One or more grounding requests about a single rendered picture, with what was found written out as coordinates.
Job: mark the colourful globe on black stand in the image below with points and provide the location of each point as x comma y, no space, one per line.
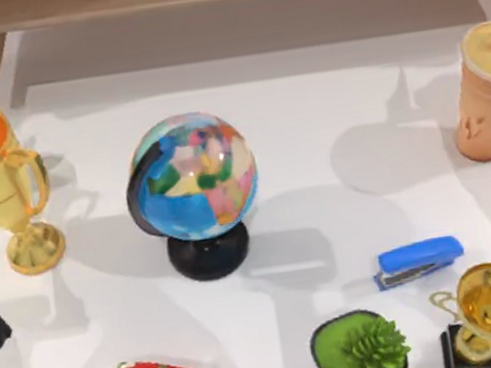
194,177

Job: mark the blue stapler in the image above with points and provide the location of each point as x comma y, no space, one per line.
416,260

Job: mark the green plant in black pot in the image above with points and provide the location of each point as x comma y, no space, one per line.
360,351

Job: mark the orange paper cup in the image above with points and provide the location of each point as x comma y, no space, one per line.
486,90

